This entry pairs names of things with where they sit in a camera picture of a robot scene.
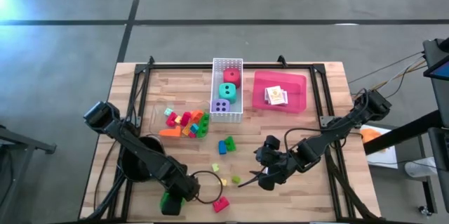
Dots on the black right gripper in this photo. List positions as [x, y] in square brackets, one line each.
[277, 161]

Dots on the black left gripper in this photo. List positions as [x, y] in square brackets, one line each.
[184, 185]

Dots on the green foam die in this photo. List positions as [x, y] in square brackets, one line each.
[168, 198]

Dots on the lime green toy block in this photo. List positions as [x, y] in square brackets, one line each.
[236, 179]

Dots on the small yellow toy block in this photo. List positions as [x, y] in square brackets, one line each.
[177, 119]
[224, 182]

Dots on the red stepped toy block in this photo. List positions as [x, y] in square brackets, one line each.
[185, 118]
[221, 205]

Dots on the light green toy block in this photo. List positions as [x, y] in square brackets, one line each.
[215, 168]

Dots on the long orange toy block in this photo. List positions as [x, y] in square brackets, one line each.
[170, 132]

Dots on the small red toy block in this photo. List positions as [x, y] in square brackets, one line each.
[192, 135]
[171, 119]

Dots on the curved yellow toy block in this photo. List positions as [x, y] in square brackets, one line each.
[187, 130]

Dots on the long green toy block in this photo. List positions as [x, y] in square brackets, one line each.
[203, 125]

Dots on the orange-backed card deck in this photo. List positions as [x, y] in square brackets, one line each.
[275, 95]

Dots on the small blue toy block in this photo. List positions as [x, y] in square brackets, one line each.
[194, 128]

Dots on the purple foam die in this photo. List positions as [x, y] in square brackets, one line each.
[215, 106]

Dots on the clear plastic bin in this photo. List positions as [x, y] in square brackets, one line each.
[156, 120]

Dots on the teal foam die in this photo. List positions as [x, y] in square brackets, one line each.
[228, 95]

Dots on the small teal toy block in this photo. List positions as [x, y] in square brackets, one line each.
[168, 112]

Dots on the red foam die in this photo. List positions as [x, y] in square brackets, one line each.
[232, 76]

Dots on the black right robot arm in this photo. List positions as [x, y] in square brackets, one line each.
[333, 129]

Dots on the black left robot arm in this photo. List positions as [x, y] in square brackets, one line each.
[140, 150]

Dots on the black round pot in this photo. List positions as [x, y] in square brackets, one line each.
[129, 169]

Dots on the pink translucent tray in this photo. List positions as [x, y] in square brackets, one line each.
[298, 83]

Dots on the orange object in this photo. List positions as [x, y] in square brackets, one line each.
[370, 135]

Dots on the white perforated bin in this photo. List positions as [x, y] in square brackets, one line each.
[227, 63]

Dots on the white paper sheet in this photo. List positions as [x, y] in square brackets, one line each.
[386, 153]

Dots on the black slanted beam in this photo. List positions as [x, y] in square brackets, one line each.
[403, 132]

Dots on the grey caster wheel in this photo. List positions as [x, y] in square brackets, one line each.
[424, 210]

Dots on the black equipment tower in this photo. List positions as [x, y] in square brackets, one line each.
[438, 94]

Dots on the blue screen laptop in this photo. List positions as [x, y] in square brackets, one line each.
[442, 71]

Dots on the black side table frame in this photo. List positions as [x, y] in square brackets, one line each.
[35, 142]

